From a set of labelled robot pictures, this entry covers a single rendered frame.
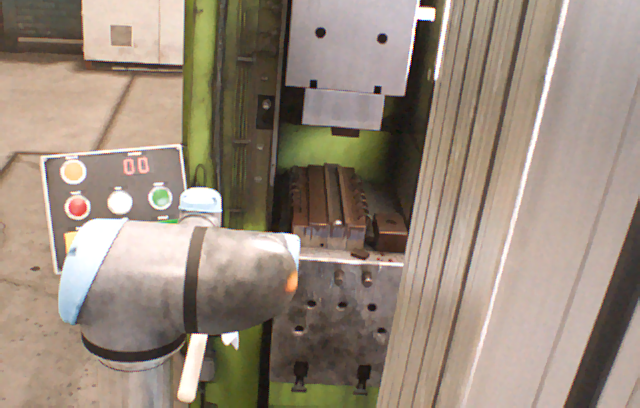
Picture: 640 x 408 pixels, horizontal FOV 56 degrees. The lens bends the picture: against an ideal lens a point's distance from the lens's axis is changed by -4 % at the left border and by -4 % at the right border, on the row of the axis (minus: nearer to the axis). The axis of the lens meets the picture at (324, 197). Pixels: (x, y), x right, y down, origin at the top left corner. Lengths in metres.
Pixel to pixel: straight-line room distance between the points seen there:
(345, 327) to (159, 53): 5.47
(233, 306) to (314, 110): 1.00
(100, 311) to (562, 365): 0.54
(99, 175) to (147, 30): 5.39
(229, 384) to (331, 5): 1.33
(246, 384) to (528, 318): 2.08
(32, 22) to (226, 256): 7.25
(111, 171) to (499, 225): 1.44
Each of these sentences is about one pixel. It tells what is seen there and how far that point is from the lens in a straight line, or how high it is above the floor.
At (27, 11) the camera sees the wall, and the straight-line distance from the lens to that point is 7.81.
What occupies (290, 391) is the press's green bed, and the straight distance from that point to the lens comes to 1.98.
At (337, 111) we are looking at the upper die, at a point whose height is 1.31.
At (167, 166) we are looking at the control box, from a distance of 1.59.
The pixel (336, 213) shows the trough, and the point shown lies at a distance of 1.78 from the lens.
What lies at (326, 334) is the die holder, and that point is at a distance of 1.83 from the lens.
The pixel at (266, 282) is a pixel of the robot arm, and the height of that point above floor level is 1.42.
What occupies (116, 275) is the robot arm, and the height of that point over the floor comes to 1.43.
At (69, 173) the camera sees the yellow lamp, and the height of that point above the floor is 1.16.
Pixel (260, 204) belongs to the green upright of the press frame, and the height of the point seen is 0.96.
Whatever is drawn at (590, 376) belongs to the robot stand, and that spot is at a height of 1.66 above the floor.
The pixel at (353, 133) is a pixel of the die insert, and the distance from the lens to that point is 1.71.
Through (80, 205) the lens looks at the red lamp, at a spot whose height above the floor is 1.09.
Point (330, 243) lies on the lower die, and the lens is 1.73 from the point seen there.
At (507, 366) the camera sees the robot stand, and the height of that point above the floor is 1.67.
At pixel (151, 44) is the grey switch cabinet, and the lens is 6.93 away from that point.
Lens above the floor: 1.78
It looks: 25 degrees down
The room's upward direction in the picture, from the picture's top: 6 degrees clockwise
